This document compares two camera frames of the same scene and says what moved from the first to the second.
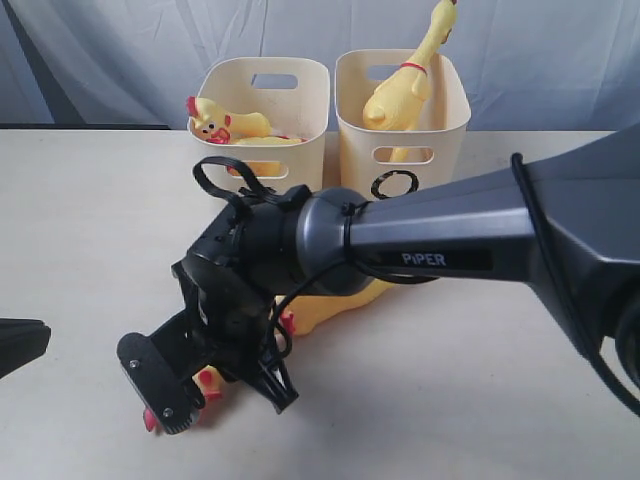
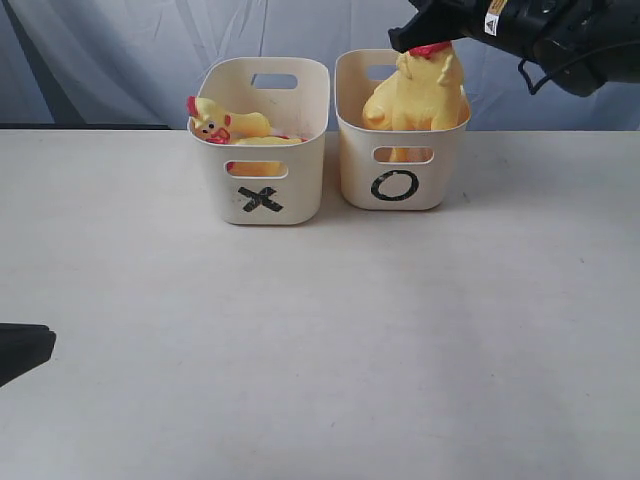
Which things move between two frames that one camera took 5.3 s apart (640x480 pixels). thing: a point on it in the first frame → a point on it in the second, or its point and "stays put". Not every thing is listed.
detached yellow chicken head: (211, 122) stays put
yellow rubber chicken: (306, 311) → (428, 91)
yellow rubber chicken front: (395, 102) stays put
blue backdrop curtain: (534, 65) stays put
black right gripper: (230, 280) → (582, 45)
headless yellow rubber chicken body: (261, 168) stays put
